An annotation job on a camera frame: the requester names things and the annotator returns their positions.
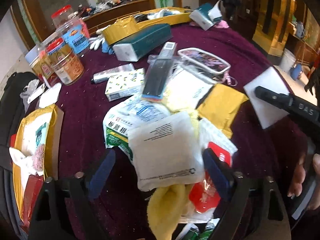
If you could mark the blue label plastic jar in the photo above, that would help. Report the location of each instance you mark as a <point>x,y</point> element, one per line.
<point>74,35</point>

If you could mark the gold cardboard box far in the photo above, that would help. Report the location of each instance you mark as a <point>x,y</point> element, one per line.
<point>135,22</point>

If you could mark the white gloves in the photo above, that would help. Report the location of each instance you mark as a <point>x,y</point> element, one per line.
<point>99,41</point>

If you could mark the purple velvet tablecloth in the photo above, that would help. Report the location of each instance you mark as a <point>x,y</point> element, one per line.
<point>120,209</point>

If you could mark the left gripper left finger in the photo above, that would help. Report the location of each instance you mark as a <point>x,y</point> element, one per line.
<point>50,218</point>

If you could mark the black item in sleeve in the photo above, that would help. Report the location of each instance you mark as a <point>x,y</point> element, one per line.
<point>158,73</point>

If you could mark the silver tube package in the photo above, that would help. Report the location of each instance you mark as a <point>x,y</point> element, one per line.
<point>106,74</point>

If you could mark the white plastic packet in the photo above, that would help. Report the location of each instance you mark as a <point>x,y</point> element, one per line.
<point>166,152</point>

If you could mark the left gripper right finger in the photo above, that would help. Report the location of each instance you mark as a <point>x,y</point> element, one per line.
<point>249,208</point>

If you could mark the yellow fuzzy cloth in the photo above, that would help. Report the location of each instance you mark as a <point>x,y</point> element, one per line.
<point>165,208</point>

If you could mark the pink fuzzy coin purse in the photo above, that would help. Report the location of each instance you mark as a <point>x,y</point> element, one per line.
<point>38,158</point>

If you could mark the red lid plastic jar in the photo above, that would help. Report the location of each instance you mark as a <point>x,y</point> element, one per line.
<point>61,16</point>

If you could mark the white teal tissue box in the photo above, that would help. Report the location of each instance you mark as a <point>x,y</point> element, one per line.
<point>207,15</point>

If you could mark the gold cardboard box near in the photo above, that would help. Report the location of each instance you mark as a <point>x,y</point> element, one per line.
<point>42,126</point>

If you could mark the yellow padded mailer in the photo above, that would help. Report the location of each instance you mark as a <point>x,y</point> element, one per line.
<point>221,106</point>

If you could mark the white bucket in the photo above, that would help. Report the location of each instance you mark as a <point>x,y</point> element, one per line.
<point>288,59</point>

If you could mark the gold cardboard box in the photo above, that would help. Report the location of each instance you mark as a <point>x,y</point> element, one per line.
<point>42,126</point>
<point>135,22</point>

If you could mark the leaf pattern tissue pack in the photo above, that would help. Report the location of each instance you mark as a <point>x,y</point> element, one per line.
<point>124,84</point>

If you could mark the dark green long box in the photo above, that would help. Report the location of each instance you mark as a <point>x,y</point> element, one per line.
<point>136,46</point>

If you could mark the white flat packet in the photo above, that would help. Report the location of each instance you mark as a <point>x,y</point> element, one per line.
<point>184,90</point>

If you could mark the orange label plastic jar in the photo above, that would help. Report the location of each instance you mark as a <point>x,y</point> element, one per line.
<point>64,61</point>

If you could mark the pink fuzzy item far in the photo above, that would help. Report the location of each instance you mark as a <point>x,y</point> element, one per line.
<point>222,25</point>

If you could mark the green white rice bag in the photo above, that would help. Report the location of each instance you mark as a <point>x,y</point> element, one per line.
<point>127,115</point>

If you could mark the clear floral zip pouch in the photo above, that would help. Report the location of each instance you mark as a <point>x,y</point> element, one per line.
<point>206,66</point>

